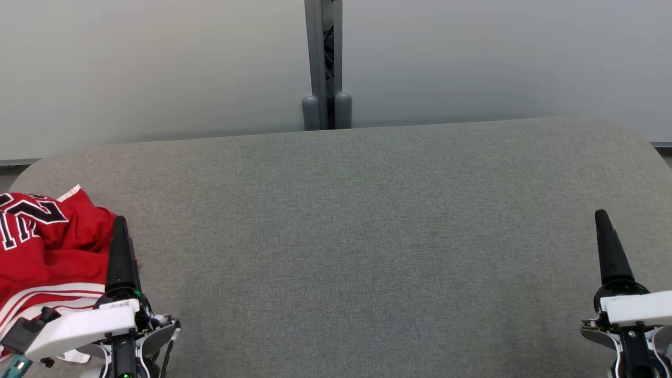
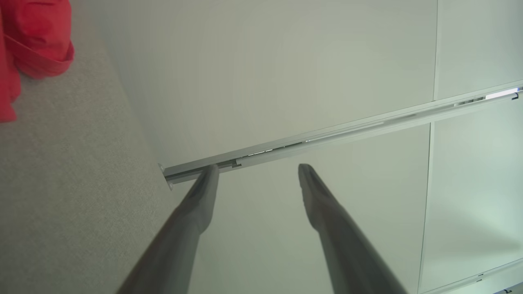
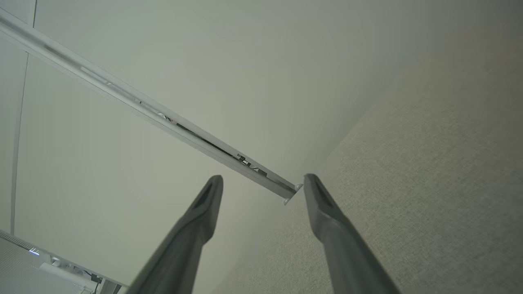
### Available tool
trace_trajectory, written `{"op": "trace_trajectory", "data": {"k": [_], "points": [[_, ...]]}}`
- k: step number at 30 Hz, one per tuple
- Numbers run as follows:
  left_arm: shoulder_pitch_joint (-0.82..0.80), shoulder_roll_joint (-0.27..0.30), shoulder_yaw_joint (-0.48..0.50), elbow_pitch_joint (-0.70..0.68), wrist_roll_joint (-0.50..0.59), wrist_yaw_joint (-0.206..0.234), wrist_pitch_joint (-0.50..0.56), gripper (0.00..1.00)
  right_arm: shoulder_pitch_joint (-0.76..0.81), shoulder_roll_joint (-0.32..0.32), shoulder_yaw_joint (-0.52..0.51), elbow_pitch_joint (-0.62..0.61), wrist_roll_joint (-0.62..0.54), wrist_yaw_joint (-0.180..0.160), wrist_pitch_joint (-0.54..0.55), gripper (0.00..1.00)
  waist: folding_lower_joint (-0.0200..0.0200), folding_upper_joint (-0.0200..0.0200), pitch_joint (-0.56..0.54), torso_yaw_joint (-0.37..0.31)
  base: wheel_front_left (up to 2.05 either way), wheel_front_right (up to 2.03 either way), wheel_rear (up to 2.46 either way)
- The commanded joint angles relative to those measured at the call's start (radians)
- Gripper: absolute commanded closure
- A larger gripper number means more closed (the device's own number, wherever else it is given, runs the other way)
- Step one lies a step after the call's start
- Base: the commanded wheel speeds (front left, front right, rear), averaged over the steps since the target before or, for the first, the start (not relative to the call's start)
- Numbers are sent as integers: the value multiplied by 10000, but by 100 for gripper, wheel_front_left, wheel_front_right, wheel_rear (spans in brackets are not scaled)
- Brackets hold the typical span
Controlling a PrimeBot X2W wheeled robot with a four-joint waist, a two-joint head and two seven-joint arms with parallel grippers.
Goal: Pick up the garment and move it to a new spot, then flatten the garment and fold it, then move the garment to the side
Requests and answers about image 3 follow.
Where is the grey metal partition post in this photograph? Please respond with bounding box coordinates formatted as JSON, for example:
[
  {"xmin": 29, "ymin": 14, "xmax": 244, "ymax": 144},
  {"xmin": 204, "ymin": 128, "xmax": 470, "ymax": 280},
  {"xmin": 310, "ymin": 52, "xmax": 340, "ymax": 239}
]
[{"xmin": 0, "ymin": 7, "xmax": 304, "ymax": 205}]

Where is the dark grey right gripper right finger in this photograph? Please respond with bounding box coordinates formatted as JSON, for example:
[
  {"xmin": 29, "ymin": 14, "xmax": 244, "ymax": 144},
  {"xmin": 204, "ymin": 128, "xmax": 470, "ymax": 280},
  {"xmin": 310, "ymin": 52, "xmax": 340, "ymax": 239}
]
[{"xmin": 304, "ymin": 174, "xmax": 401, "ymax": 294}]

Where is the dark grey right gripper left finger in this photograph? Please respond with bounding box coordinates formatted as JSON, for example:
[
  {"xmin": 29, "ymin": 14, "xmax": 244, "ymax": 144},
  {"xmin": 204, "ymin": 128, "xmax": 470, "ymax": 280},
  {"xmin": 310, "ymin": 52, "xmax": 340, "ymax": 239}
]
[{"xmin": 127, "ymin": 175, "xmax": 224, "ymax": 294}]

